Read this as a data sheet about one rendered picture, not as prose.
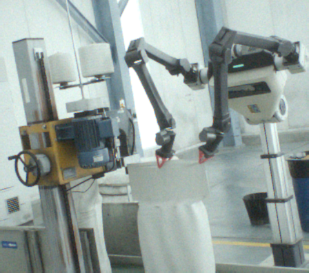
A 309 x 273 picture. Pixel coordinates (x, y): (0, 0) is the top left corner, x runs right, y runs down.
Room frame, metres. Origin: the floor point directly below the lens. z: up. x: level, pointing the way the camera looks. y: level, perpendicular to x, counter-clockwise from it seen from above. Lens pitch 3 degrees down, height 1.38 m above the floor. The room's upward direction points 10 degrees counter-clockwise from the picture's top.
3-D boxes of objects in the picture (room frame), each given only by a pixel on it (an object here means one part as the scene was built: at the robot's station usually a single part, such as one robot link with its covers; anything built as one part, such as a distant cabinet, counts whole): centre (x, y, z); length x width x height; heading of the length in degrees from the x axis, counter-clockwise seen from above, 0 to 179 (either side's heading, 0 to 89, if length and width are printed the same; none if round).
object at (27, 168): (2.55, 0.64, 1.13); 0.18 x 0.11 x 0.18; 52
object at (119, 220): (3.55, 0.51, 0.53); 1.05 x 0.02 x 0.41; 52
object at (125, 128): (3.06, 0.32, 1.21); 0.30 x 0.25 x 0.30; 52
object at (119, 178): (5.86, 0.31, 0.56); 0.66 x 0.42 x 0.15; 142
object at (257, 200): (5.12, -0.86, 0.13); 0.30 x 0.30 x 0.26
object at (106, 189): (5.95, 0.50, 0.44); 0.66 x 0.42 x 0.14; 46
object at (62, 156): (2.77, 0.50, 1.18); 0.34 x 0.25 x 0.31; 142
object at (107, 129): (2.58, 0.23, 1.25); 0.10 x 0.08 x 0.12; 167
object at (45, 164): (2.61, 0.60, 1.14); 0.11 x 0.06 x 0.11; 52
